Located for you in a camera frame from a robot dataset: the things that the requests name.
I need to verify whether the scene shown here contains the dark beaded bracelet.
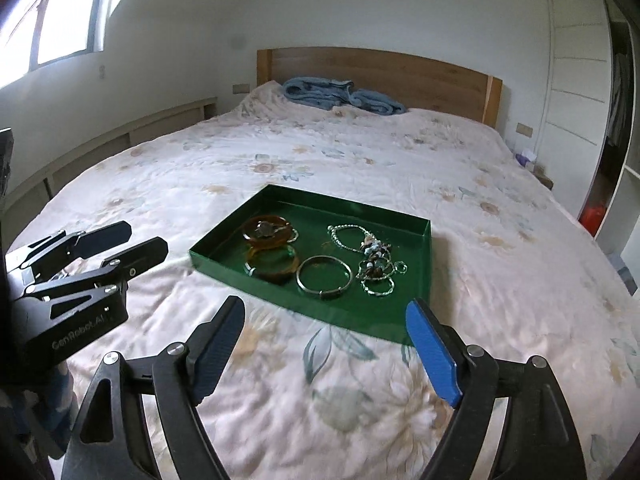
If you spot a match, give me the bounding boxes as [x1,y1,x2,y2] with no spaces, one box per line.
[359,240,397,281]

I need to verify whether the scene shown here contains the low wooden shelf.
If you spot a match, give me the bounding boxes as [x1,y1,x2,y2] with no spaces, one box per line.
[0,97,218,211]

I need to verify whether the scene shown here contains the window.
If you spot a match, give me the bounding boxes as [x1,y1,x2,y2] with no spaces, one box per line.
[0,0,151,88]

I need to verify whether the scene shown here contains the silver twisted bracelet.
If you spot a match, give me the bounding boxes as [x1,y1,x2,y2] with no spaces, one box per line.
[360,274,397,297]

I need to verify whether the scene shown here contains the silver chain necklace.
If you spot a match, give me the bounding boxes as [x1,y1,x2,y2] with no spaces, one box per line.
[327,224,381,254]

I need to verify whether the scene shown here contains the silver bangle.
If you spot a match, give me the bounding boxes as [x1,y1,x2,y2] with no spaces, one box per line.
[296,255,354,301]

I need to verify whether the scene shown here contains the hanging clothes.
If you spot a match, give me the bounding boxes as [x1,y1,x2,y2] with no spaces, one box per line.
[607,50,633,146]

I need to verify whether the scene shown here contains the green tray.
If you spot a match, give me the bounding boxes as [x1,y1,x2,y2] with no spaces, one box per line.
[189,184,432,347]

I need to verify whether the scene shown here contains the wooden headboard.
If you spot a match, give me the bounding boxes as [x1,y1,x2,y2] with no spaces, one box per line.
[256,48,502,131]

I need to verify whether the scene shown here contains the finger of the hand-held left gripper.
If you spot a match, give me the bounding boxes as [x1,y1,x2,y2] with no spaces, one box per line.
[5,221,132,281]
[25,237,169,306]

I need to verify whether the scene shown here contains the blue blanket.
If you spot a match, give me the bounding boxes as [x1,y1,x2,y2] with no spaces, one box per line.
[282,76,408,117]

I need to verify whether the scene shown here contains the amber bangle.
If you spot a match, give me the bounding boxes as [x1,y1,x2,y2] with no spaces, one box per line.
[245,245,301,286]
[244,215,299,250]

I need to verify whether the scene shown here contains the red container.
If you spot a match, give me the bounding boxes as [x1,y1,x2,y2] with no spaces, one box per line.
[580,202,608,238]

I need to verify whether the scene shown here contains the white wardrobe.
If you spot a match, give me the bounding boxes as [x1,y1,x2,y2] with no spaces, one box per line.
[545,0,640,271]

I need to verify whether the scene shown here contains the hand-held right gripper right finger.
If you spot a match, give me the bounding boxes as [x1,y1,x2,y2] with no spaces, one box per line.
[405,297,588,480]

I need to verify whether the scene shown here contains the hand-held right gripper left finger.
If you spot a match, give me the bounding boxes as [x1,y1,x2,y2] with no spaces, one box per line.
[60,295,246,480]

